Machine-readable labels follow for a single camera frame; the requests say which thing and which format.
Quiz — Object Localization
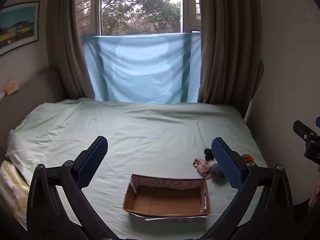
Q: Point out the beige headboard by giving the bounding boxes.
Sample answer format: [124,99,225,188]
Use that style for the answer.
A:
[0,67,66,157]

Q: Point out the blue grey sock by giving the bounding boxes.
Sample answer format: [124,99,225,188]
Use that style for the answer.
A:
[206,163,226,180]

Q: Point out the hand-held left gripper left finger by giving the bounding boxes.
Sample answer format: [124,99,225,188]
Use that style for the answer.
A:
[26,135,112,240]

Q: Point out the small beige tag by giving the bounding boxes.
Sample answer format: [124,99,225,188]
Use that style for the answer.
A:
[6,80,19,96]

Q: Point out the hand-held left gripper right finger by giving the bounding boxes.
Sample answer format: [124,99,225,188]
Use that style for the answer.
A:
[200,137,295,240]

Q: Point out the brown curtain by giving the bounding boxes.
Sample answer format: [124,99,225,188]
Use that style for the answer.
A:
[197,0,263,106]
[46,0,96,101]

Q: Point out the light green bed sheet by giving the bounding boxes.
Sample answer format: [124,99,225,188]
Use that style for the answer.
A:
[6,97,269,240]

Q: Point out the window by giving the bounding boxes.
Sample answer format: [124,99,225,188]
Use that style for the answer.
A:
[75,0,202,37]

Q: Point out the striped yellow bedding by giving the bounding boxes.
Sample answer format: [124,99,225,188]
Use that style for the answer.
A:
[0,159,31,231]

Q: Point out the light blue window cloth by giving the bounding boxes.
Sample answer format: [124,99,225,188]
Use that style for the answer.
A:
[82,32,202,105]

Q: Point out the person's right hand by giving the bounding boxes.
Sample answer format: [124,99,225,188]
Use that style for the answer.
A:
[309,172,320,208]

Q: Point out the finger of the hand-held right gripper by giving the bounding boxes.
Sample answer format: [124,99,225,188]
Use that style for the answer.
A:
[293,116,320,143]

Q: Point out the framed wall poster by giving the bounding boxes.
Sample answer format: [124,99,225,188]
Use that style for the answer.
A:
[0,1,40,57]

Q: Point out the pink sock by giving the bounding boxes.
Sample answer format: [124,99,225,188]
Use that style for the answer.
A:
[192,158,212,176]

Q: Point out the cardboard box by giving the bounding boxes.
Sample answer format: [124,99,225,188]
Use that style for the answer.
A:
[122,174,211,221]

